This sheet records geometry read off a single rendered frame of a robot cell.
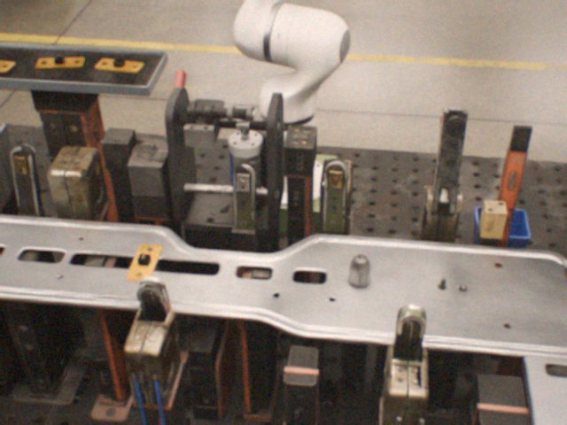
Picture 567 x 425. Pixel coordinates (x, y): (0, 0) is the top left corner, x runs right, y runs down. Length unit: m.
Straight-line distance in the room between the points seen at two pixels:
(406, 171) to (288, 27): 0.61
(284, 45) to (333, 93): 2.21
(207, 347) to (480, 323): 0.43
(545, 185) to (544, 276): 0.75
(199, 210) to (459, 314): 0.51
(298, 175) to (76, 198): 0.38
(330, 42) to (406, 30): 2.88
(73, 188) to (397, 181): 0.88
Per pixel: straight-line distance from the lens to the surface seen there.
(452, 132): 1.16
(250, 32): 1.51
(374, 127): 3.44
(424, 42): 4.23
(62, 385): 1.48
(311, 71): 1.49
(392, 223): 1.77
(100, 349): 1.32
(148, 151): 1.34
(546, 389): 1.09
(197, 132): 1.24
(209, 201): 1.40
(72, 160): 1.35
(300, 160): 1.28
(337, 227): 1.28
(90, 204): 1.35
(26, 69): 1.48
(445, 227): 1.28
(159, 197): 1.34
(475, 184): 1.93
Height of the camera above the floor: 1.81
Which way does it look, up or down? 39 degrees down
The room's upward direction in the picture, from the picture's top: 1 degrees counter-clockwise
